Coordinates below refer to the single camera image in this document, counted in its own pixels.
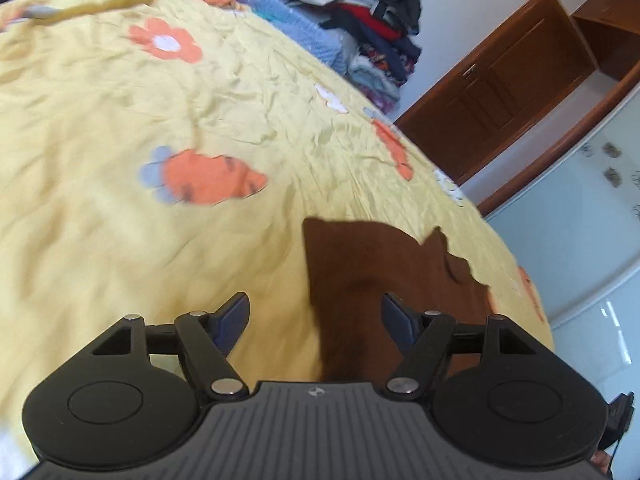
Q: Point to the pile of assorted clothes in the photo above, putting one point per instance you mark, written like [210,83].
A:
[370,15]

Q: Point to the brown knit sweater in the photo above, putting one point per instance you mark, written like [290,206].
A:
[360,280]

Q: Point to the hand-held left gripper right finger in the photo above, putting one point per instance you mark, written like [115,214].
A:
[397,317]

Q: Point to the brown wooden door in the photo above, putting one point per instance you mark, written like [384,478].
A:
[500,90]

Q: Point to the person's right hand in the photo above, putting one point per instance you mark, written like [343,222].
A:
[601,462]

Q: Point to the yellow carrot print bedspread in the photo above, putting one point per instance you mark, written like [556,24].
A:
[125,235]

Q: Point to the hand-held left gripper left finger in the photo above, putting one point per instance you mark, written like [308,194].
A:
[235,320]

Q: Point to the frosted sliding wardrobe door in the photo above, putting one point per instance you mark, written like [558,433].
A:
[575,240]

